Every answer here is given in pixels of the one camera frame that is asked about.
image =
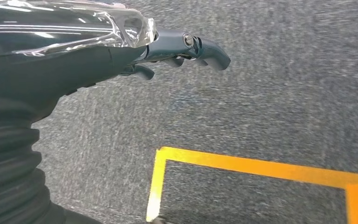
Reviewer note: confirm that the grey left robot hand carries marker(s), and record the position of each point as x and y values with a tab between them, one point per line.
58	71

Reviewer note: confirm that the yellow floor tape square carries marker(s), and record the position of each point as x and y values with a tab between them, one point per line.
259	168

